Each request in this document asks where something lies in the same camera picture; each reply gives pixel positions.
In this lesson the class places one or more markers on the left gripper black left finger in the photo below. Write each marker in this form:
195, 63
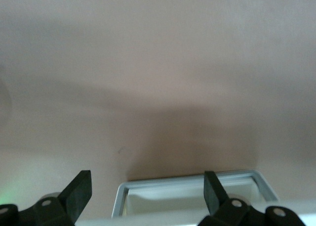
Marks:
74, 194

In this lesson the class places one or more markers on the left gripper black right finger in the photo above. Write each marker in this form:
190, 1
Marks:
214, 196

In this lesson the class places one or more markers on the white plastic drawer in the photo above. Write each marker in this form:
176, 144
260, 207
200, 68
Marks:
172, 181

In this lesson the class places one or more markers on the white drawer cabinet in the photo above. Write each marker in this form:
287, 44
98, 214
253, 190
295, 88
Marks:
148, 222

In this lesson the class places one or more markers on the brown table cover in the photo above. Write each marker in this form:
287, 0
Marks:
158, 62

